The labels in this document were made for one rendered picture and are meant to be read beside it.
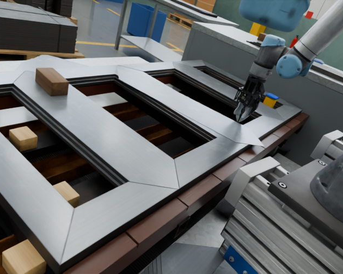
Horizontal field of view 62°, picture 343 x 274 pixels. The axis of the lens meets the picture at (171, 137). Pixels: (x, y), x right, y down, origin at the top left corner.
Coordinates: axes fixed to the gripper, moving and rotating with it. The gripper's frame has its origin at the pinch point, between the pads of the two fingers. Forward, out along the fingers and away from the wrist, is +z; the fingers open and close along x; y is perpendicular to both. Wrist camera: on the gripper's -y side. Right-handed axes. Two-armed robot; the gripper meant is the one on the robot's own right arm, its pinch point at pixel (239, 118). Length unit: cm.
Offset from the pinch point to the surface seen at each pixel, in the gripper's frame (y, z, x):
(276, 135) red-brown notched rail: -12.2, 3.0, 14.4
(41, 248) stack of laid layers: 93, 2, 6
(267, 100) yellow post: -43.4, -0.2, -3.9
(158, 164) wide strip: 57, 1, 2
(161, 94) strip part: 17.5, 0.7, -30.5
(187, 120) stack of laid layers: 24.3, 1.5, -11.2
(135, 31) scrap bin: -319, 75, -365
